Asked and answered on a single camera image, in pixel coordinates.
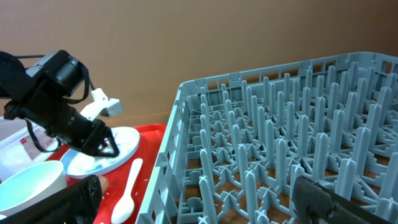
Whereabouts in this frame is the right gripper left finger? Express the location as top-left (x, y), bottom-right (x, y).
top-left (1, 175), bottom-right (103, 224)

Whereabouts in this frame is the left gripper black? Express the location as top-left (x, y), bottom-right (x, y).
top-left (24, 103), bottom-right (120, 157)

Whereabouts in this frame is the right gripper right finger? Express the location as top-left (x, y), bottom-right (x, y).
top-left (292, 176), bottom-right (388, 224)

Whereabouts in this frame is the green bowl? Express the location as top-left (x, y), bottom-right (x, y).
top-left (1, 161), bottom-right (67, 217)

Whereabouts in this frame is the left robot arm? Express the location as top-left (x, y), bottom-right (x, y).
top-left (1, 50), bottom-right (119, 157)

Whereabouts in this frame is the grey dishwasher rack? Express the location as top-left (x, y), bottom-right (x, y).
top-left (136, 52), bottom-right (397, 223)

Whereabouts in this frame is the orange carrot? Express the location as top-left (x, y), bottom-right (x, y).
top-left (98, 175), bottom-right (109, 194)

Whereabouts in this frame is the red serving tray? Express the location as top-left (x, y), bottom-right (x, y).
top-left (46, 123), bottom-right (168, 224)

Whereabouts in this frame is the light blue plate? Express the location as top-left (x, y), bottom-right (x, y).
top-left (60, 127), bottom-right (140, 179)

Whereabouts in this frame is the white plastic spoon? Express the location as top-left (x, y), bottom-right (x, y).
top-left (111, 158), bottom-right (143, 224)

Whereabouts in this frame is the clear plastic bin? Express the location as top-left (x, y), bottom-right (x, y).
top-left (0, 118), bottom-right (58, 182)

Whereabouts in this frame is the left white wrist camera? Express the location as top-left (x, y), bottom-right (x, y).
top-left (80, 88), bottom-right (123, 121)

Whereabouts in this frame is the left black cable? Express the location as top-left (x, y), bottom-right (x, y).
top-left (14, 54), bottom-right (97, 153)

